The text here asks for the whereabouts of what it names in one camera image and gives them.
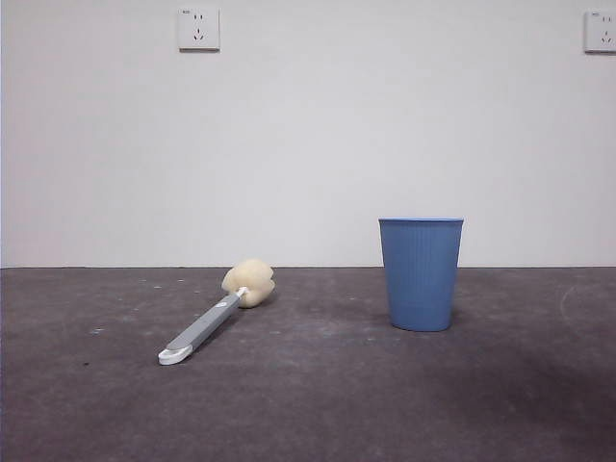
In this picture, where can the white wall socket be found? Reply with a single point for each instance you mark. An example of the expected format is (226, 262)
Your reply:
(199, 29)
(601, 31)

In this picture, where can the blue ribbed plastic cup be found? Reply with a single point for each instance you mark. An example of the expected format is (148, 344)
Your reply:
(418, 274)

